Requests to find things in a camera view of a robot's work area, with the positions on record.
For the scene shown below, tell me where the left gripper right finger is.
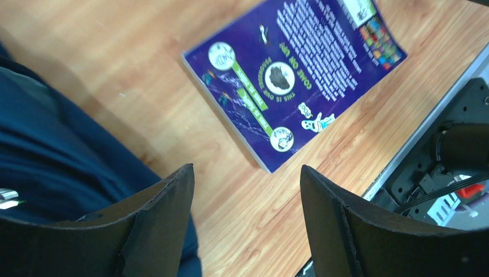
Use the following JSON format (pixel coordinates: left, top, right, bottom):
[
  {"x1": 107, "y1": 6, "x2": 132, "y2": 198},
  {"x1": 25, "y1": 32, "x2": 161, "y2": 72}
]
[{"x1": 300, "y1": 165, "x2": 488, "y2": 276}]

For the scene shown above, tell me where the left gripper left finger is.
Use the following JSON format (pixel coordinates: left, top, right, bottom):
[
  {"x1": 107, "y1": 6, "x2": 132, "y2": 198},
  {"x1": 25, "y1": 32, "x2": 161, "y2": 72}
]
[{"x1": 1, "y1": 163, "x2": 195, "y2": 276}]

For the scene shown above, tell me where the navy blue school backpack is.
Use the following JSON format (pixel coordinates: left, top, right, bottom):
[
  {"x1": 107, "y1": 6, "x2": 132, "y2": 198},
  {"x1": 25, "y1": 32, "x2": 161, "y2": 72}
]
[{"x1": 1, "y1": 49, "x2": 202, "y2": 276}]

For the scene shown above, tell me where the purple illustrated book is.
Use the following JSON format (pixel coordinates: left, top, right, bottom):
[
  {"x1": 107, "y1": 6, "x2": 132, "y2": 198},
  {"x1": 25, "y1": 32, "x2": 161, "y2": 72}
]
[{"x1": 182, "y1": 0, "x2": 407, "y2": 173}]

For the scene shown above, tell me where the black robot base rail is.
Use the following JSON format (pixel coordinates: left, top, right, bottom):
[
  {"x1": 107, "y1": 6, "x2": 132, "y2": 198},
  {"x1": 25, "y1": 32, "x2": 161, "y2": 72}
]
[{"x1": 294, "y1": 76, "x2": 489, "y2": 277}]

